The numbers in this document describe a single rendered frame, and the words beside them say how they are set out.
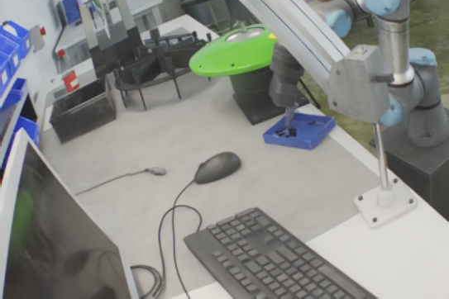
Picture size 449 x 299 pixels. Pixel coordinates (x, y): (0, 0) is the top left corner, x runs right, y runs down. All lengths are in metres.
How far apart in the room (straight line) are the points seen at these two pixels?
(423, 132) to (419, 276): 0.47
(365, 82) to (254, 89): 0.61
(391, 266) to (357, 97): 0.27
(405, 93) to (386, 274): 0.38
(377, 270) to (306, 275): 0.11
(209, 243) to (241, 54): 0.50
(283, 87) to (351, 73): 0.40
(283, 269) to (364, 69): 0.31
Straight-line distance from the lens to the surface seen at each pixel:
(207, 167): 1.06
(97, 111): 1.57
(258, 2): 0.78
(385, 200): 0.82
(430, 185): 1.08
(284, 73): 1.07
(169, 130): 1.35
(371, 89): 0.70
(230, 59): 1.19
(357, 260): 0.75
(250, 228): 0.86
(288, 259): 0.76
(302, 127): 1.15
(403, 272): 0.71
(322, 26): 0.74
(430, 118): 1.07
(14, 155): 0.67
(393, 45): 0.89
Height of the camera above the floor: 1.45
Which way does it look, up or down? 25 degrees down
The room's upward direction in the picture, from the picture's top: 19 degrees counter-clockwise
